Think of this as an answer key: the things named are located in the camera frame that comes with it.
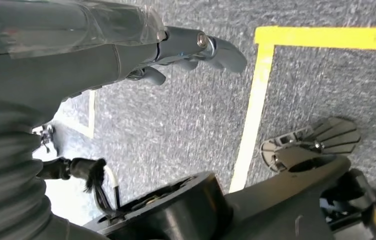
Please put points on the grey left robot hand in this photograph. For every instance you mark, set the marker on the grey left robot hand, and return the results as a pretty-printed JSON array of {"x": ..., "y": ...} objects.
[{"x": 58, "y": 66}]

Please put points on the yellow floor tape marking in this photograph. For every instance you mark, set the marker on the yellow floor tape marking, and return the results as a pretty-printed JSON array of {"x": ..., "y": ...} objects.
[{"x": 257, "y": 99}]

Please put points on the black robot body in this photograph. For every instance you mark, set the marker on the black robot body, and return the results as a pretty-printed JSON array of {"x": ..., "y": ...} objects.
[{"x": 274, "y": 205}]

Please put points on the black robot left foot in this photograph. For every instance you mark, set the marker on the black robot left foot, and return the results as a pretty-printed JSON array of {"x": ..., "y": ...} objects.
[{"x": 333, "y": 136}]

